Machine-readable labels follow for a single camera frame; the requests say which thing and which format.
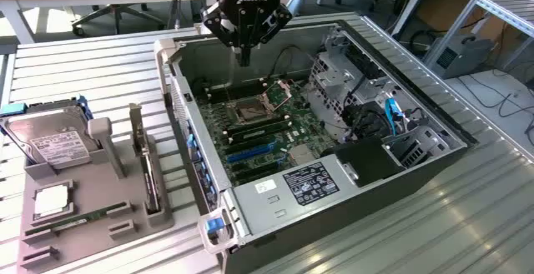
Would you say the black expansion slot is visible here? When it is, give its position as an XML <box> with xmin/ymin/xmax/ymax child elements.
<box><xmin>224</xmin><ymin>134</ymin><xmax>275</xmax><ymax>155</ymax></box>
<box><xmin>232</xmin><ymin>160</ymin><xmax>279</xmax><ymax>178</ymax></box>

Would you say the blue data wire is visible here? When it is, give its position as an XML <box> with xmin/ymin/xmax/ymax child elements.
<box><xmin>386</xmin><ymin>97</ymin><xmax>404</xmax><ymax>137</ymax></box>

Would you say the office chair with star base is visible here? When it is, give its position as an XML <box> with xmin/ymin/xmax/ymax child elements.
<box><xmin>69</xmin><ymin>3</ymin><xmax>165</xmax><ymax>36</ymax></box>

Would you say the grey computer tower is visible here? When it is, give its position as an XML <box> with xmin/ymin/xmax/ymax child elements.
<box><xmin>423</xmin><ymin>33</ymin><xmax>495</xmax><ymax>79</ymax></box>

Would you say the silver power supply unit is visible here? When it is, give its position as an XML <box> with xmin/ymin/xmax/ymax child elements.
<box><xmin>231</xmin><ymin>153</ymin><xmax>359</xmax><ymax>236</ymax></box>

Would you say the black plastic air shroud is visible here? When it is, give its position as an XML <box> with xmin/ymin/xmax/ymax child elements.
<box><xmin>320</xmin><ymin>138</ymin><xmax>406</xmax><ymax>189</ymax></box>

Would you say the green motherboard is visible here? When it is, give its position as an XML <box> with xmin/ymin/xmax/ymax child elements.
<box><xmin>195</xmin><ymin>78</ymin><xmax>339</xmax><ymax>186</ymax></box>

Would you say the grey parts rack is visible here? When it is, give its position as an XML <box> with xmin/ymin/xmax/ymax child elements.
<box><xmin>16</xmin><ymin>117</ymin><xmax>176</xmax><ymax>271</ymax></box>

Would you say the green RAM stick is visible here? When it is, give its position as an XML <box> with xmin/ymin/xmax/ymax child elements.
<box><xmin>24</xmin><ymin>203</ymin><xmax>128</xmax><ymax>236</ymax></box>

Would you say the CPU socket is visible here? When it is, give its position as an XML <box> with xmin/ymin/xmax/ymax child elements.
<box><xmin>227</xmin><ymin>98</ymin><xmax>276</xmax><ymax>124</ymax></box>

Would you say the graphics card with metal bracket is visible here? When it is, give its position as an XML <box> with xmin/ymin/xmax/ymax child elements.
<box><xmin>128</xmin><ymin>103</ymin><xmax>161</xmax><ymax>217</ymax></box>

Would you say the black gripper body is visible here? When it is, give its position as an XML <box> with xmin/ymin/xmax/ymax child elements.
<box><xmin>219</xmin><ymin>0</ymin><xmax>282</xmax><ymax>48</ymax></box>

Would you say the thin locking lever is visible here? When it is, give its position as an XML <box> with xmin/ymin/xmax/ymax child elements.
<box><xmin>223</xmin><ymin>78</ymin><xmax>235</xmax><ymax>108</ymax></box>

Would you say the black wire bundle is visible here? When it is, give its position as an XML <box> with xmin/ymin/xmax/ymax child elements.
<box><xmin>343</xmin><ymin>100</ymin><xmax>391</xmax><ymax>142</ymax></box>

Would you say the black open PC case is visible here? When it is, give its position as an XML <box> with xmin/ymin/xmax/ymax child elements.
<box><xmin>153</xmin><ymin>19</ymin><xmax>479</xmax><ymax>274</ymax></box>

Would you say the grey metal disk bay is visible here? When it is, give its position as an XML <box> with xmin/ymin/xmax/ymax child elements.
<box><xmin>382</xmin><ymin>125</ymin><xmax>466</xmax><ymax>170</ymax></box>

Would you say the metal socket cover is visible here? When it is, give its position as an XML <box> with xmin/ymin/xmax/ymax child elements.
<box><xmin>260</xmin><ymin>79</ymin><xmax>295</xmax><ymax>112</ymax></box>

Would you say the black RAM slot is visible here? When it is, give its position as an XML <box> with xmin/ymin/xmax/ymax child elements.
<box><xmin>205</xmin><ymin>83</ymin><xmax>270</xmax><ymax>96</ymax></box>
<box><xmin>204</xmin><ymin>79</ymin><xmax>268</xmax><ymax>93</ymax></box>
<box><xmin>208</xmin><ymin>90</ymin><xmax>272</xmax><ymax>104</ymax></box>
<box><xmin>207</xmin><ymin>86</ymin><xmax>271</xmax><ymax>100</ymax></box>

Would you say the silver chipset heatsink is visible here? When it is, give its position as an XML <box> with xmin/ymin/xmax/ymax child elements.
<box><xmin>290</xmin><ymin>145</ymin><xmax>320</xmax><ymax>166</ymax></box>

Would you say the black slanted stand pole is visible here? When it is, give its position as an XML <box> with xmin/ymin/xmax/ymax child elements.
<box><xmin>391</xmin><ymin>0</ymin><xmax>442</xmax><ymax>42</ymax></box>

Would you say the hard disk in blue carrier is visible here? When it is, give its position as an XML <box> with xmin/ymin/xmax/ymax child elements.
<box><xmin>0</xmin><ymin>95</ymin><xmax>104</xmax><ymax>170</ymax></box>

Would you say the blue case latch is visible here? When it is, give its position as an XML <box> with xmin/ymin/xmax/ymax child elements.
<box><xmin>205</xmin><ymin>218</ymin><xmax>225</xmax><ymax>235</ymax></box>

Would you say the aluminium slat side table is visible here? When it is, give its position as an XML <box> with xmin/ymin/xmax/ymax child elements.
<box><xmin>420</xmin><ymin>0</ymin><xmax>534</xmax><ymax>71</ymax></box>

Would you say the large light blue slot latch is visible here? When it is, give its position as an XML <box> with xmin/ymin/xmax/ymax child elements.
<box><xmin>185</xmin><ymin>133</ymin><xmax>197</xmax><ymax>158</ymax></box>

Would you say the dangling black cable with plug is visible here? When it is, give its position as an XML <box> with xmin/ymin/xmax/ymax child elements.
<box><xmin>171</xmin><ymin>0</ymin><xmax>187</xmax><ymax>31</ymax></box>

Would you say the silver CPU chip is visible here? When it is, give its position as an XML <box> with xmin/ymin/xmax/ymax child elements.
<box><xmin>33</xmin><ymin>186</ymin><xmax>71</xmax><ymax>215</ymax></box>

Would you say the perforated metal disk bay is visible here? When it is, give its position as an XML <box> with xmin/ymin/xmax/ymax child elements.
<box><xmin>308</xmin><ymin>26</ymin><xmax>398</xmax><ymax>140</ymax></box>

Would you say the black looped wire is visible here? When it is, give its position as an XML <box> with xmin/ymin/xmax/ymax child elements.
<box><xmin>268</xmin><ymin>46</ymin><xmax>318</xmax><ymax>78</ymax></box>

